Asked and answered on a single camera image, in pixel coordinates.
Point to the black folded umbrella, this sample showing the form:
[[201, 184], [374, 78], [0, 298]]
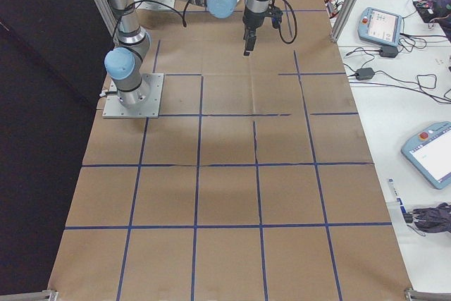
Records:
[[431, 218]]

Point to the aluminium frame bar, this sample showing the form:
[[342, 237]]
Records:
[[100, 5]]

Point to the black frame cover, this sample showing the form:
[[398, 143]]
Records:
[[35, 103]]

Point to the seated person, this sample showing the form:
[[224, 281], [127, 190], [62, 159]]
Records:
[[444, 1]]

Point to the blue grey teach pendant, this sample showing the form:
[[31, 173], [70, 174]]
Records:
[[380, 26], [430, 156]]

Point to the tall aluminium extrusion post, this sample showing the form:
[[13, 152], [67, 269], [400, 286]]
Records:
[[349, 1]]

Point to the black power adapter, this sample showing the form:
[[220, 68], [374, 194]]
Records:
[[364, 73], [389, 51]]

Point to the white square base plate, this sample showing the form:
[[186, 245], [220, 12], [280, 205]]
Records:
[[155, 103], [165, 0]]

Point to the metal table corner bracket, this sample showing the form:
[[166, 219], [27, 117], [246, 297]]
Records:
[[28, 295], [428, 294]]

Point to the white desk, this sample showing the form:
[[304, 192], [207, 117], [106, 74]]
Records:
[[387, 110]]

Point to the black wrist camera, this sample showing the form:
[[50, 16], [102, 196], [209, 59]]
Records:
[[276, 15]]

